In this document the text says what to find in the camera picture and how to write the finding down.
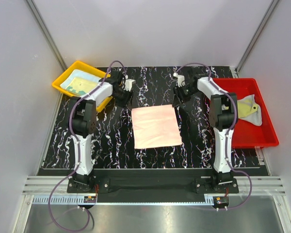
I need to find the pink towel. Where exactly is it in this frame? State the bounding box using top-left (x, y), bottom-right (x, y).
top-left (131, 104), bottom-right (182, 150)

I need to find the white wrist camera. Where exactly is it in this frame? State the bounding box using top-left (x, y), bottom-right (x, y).
top-left (123, 79), bottom-right (136, 92)
top-left (173, 72), bottom-right (185, 87)

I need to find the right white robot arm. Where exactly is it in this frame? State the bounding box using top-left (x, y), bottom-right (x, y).
top-left (172, 72), bottom-right (238, 193)

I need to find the yellow plastic tray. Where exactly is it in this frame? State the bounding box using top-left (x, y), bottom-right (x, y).
top-left (51, 60), bottom-right (113, 113)

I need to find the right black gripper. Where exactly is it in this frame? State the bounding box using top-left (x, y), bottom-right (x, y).
top-left (172, 84), bottom-right (198, 108)

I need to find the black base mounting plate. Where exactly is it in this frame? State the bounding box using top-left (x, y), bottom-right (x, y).
top-left (67, 168), bottom-right (239, 204)

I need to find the red plastic bin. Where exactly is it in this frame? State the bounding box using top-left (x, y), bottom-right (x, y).
top-left (213, 78), bottom-right (279, 148)

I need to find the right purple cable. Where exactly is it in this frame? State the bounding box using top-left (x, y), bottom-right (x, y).
top-left (173, 63), bottom-right (253, 211)

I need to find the purple cable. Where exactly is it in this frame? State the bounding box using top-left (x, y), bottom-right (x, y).
top-left (47, 60), bottom-right (127, 231)
top-left (173, 63), bottom-right (253, 211)

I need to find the slotted white cable duct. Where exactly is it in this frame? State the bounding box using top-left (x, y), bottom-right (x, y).
top-left (32, 195), bottom-right (97, 205)

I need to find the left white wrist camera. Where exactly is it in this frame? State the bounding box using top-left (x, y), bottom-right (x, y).
top-left (123, 79), bottom-right (136, 92)

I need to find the right aluminium frame post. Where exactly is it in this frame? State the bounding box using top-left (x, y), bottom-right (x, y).
top-left (235, 0), bottom-right (281, 77)

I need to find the aluminium frame post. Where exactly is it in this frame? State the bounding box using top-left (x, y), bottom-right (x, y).
top-left (235, 0), bottom-right (281, 77)
top-left (24, 0), bottom-right (67, 71)

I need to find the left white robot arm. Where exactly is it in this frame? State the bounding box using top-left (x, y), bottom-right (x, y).
top-left (67, 72), bottom-right (136, 192)

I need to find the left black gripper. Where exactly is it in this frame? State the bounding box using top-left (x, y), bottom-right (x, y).
top-left (113, 87), bottom-right (134, 111)

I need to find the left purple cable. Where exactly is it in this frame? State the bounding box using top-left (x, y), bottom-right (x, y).
top-left (47, 60), bottom-right (127, 231)

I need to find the pale yellow towel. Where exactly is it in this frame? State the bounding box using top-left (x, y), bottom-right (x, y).
top-left (66, 77), bottom-right (97, 96)

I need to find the left aluminium frame post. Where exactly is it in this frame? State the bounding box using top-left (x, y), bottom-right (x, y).
top-left (24, 0), bottom-right (67, 71)

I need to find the black marble pattern mat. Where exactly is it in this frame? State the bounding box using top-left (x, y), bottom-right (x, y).
top-left (37, 66), bottom-right (270, 176)

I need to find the light blue towel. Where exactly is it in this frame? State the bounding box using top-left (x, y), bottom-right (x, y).
top-left (60, 69), bottom-right (100, 90)

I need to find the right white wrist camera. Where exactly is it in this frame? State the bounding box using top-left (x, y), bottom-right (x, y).
top-left (173, 72), bottom-right (185, 87)

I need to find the grey towel in bin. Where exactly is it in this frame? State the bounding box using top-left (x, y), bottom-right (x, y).
top-left (237, 94), bottom-right (262, 126)

